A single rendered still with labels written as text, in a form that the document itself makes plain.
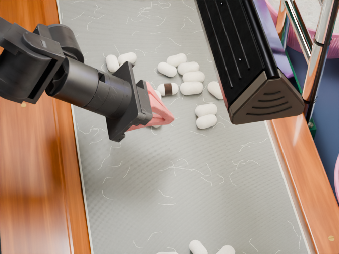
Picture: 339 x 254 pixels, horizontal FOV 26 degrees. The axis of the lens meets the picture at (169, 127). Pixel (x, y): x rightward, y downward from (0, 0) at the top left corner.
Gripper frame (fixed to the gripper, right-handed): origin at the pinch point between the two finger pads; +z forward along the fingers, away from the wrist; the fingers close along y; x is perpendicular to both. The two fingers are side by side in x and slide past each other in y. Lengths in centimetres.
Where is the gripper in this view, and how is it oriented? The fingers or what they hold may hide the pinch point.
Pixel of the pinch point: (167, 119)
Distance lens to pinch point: 107.9
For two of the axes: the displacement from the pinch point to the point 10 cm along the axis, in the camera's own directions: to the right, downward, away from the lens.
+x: -6.4, 5.5, 5.3
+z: 7.4, 2.8, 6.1
